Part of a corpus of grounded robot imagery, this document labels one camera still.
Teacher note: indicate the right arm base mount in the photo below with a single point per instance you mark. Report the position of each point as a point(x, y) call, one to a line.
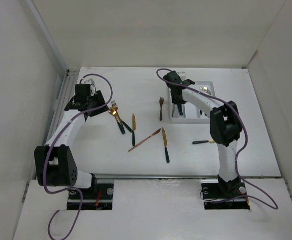
point(215, 199)

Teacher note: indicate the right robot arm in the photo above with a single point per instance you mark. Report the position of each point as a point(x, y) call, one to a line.
point(225, 126)

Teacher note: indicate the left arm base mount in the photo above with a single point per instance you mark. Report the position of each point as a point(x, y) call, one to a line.
point(99, 198)

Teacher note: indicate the aluminium rail frame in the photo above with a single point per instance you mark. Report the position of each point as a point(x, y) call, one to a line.
point(63, 90)

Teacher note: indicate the rose gold knife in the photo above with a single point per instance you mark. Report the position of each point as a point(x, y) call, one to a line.
point(138, 144)

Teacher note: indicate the gold spoon cluster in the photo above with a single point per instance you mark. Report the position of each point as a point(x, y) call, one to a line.
point(180, 110)
point(112, 111)

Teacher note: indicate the silver round spoon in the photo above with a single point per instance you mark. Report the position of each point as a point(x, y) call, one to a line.
point(173, 109)

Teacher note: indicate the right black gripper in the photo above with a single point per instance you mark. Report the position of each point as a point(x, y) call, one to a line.
point(177, 101)

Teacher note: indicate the rose gold fork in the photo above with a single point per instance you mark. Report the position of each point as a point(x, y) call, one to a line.
point(161, 101)

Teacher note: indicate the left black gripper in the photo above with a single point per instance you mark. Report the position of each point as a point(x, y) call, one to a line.
point(99, 110)

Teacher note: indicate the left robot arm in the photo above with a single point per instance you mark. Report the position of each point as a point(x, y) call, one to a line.
point(54, 162)

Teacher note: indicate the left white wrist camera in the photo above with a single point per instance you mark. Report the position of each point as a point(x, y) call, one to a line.
point(90, 82)

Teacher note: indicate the gold knife green handle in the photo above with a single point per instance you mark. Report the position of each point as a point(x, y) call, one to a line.
point(165, 145)
point(133, 129)

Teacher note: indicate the gold knife cluster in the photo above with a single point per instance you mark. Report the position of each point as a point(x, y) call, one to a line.
point(203, 141)

